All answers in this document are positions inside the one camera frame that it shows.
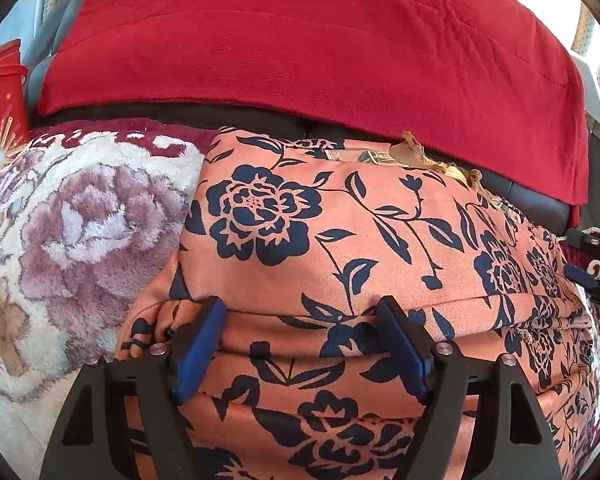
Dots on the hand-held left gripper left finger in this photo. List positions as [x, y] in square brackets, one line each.
[199, 355]

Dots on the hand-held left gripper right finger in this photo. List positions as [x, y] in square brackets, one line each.
[404, 355]

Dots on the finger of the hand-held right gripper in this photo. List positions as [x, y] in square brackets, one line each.
[597, 242]
[576, 274]

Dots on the orange floral garment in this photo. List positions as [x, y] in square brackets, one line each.
[330, 235]

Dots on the leather sofa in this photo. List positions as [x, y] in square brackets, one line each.
[525, 195]

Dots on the white maroon floral plush blanket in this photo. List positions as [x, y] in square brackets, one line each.
[80, 240]

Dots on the patterned cloth with gold trim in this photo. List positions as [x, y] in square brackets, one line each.
[410, 152]

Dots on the red gift bag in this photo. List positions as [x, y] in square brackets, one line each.
[0, 105]

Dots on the red fleece blanket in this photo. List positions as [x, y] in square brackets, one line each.
[305, 50]

